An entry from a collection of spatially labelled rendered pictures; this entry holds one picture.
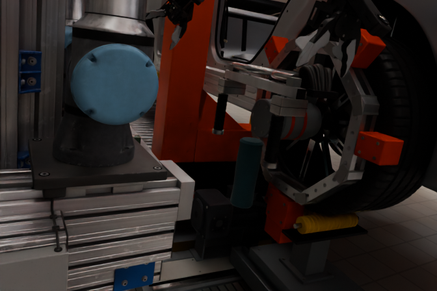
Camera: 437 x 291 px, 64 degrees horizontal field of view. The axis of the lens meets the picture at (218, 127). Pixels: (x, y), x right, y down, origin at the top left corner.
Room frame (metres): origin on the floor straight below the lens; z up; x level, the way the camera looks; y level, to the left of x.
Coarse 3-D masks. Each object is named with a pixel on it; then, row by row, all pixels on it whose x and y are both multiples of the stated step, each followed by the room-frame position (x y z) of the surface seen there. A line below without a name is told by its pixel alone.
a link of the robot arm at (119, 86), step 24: (96, 0) 0.49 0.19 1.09; (120, 0) 0.49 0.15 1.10; (144, 0) 0.52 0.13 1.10; (96, 24) 0.48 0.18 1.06; (120, 24) 0.49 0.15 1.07; (144, 24) 0.53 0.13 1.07; (72, 48) 0.50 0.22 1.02; (96, 48) 0.46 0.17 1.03; (120, 48) 0.47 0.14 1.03; (144, 48) 0.51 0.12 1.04; (72, 72) 0.49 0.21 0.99; (96, 72) 0.46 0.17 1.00; (120, 72) 0.47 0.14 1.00; (144, 72) 0.48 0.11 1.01; (72, 96) 0.48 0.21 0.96; (96, 96) 0.46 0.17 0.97; (120, 96) 0.48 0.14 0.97; (144, 96) 0.49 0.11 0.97; (96, 120) 0.48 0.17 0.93; (120, 120) 0.48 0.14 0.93
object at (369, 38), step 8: (368, 32) 1.04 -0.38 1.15; (360, 40) 1.02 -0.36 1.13; (368, 40) 1.00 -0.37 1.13; (376, 40) 1.02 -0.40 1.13; (360, 48) 1.01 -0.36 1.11; (368, 48) 1.01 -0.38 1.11; (376, 48) 1.02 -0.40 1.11; (360, 56) 1.02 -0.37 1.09; (368, 56) 1.03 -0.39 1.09; (376, 56) 1.04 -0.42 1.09; (352, 64) 1.03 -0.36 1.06; (360, 64) 1.04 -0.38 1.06; (368, 64) 1.06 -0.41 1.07
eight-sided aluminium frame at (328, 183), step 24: (288, 48) 1.29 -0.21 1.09; (360, 72) 1.05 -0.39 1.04; (264, 96) 1.41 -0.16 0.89; (360, 96) 0.97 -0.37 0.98; (360, 120) 0.96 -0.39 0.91; (264, 144) 1.36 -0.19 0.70; (264, 168) 1.32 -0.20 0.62; (360, 168) 0.98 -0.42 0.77; (288, 192) 1.17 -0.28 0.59; (312, 192) 1.07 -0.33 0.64; (336, 192) 1.05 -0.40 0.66
